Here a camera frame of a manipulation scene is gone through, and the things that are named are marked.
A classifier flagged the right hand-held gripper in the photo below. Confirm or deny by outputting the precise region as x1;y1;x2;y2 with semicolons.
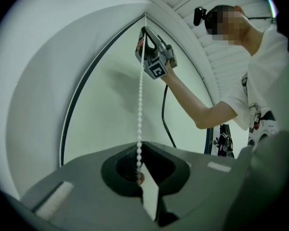
134;26;178;80

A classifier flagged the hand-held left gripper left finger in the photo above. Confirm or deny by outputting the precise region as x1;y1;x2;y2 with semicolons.
19;142;158;231

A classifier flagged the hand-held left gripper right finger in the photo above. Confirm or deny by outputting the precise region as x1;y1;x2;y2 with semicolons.
143;141;239;231

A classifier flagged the white bead chain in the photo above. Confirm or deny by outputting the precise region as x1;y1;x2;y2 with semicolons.
58;12;150;185

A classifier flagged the white roller blind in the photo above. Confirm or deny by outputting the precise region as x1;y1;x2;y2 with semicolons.
61;15;215;168

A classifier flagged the person's right forearm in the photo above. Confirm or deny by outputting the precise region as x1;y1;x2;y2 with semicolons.
159;65;217;130

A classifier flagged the white slatted blind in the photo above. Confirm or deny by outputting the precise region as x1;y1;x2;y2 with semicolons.
158;0;277;98

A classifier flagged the person's head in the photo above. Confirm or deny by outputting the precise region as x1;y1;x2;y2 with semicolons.
205;4;251;47

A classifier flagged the white printed t-shirt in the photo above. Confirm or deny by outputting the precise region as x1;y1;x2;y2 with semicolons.
213;25;289;159

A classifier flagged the dark window frame bar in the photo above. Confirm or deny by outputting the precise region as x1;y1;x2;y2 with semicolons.
203;127;214;155

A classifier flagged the black head camera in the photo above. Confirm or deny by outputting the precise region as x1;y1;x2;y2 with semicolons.
193;6;208;27

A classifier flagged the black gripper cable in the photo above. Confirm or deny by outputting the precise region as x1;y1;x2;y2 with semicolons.
161;84;178;149

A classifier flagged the thin black cable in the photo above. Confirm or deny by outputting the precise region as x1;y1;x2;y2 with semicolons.
247;15;276;23

